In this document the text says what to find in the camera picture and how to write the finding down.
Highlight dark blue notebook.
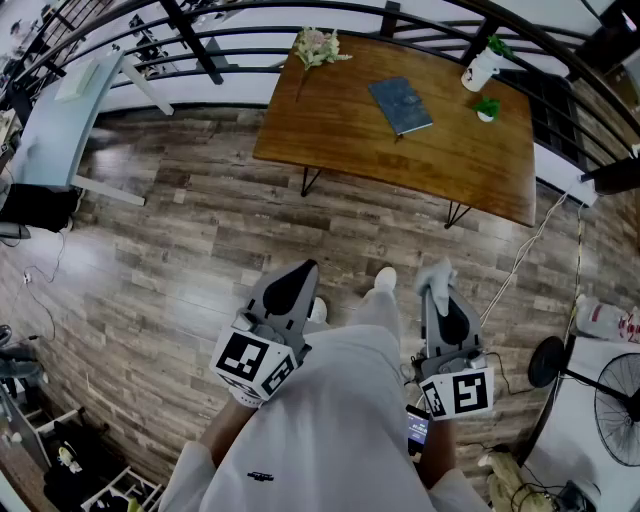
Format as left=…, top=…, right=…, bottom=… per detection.
left=367, top=76, right=434, bottom=136

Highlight small white potted plant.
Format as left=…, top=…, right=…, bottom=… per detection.
left=472, top=95, right=502, bottom=124

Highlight black device with screen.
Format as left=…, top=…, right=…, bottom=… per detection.
left=405, top=404, right=431, bottom=456

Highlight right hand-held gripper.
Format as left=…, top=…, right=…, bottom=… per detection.
left=413, top=294, right=495, bottom=421

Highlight white power strip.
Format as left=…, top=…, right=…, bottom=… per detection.
left=564, top=173, right=599, bottom=208

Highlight person's right forearm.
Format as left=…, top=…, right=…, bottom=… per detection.
left=414, top=417, right=459, bottom=489

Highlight black bag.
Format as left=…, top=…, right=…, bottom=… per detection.
left=0, top=182, right=84, bottom=234

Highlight person's left forearm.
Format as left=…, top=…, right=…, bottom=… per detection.
left=198, top=397, right=261, bottom=471

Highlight black hairpin table leg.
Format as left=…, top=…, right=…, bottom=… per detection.
left=300, top=167, right=324, bottom=198
left=444, top=201, right=474, bottom=231

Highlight white printed vase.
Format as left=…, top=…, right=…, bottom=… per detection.
left=460, top=47, right=504, bottom=94

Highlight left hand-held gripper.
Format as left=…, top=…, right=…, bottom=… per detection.
left=208, top=259, right=320, bottom=402

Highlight white wristband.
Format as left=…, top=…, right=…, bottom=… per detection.
left=230, top=387, right=266, bottom=410

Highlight person's right white shoe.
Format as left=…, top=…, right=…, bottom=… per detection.
left=373, top=266, right=399, bottom=294

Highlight beige wooden ornament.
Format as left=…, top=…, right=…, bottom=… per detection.
left=477, top=449, right=531, bottom=512

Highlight person's white shirt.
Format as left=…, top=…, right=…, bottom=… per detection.
left=159, top=324, right=494, bottom=512

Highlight white cable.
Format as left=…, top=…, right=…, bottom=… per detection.
left=479, top=177, right=586, bottom=324

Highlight artificial flower bouquet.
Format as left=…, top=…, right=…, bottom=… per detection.
left=292, top=27, right=354, bottom=104

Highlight grey cleaning cloth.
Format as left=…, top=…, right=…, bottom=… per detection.
left=414, top=257, right=459, bottom=316

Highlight black standing fan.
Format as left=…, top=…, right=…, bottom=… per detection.
left=527, top=335, right=640, bottom=469

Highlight white plastic bag red print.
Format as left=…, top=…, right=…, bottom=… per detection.
left=573, top=294, right=640, bottom=346

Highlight white desk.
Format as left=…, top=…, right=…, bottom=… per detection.
left=12, top=47, right=176, bottom=207

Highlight person's light trousers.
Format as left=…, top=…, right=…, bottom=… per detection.
left=349, top=287, right=404, bottom=351

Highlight white storage rack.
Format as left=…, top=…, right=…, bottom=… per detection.
left=0, top=384, right=166, bottom=512

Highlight green leafy sprig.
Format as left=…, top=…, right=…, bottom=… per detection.
left=485, top=33, right=516, bottom=60

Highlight flat white box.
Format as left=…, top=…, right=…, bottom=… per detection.
left=53, top=58, right=104, bottom=104

